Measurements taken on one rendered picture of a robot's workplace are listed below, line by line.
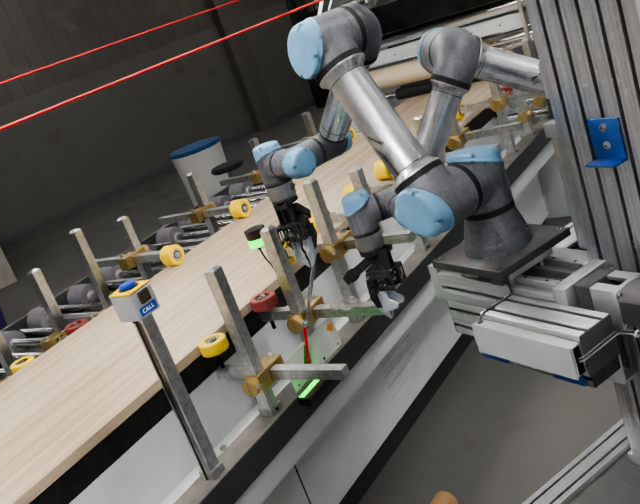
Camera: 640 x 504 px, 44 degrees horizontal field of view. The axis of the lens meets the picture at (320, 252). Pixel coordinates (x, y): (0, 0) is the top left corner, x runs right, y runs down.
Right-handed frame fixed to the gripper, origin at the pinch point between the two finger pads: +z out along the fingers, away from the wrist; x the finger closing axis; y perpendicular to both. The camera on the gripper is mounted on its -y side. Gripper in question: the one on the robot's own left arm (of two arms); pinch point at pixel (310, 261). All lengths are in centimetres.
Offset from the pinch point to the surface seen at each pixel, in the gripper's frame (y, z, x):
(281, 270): 1.8, -0.2, -8.3
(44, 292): -33, -2, -111
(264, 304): -5.5, 11.4, -20.2
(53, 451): 57, 11, -58
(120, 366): 17, 11, -59
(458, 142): -113, 6, 35
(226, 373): 16.5, 20.2, -28.8
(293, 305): 1.6, 11.0, -8.8
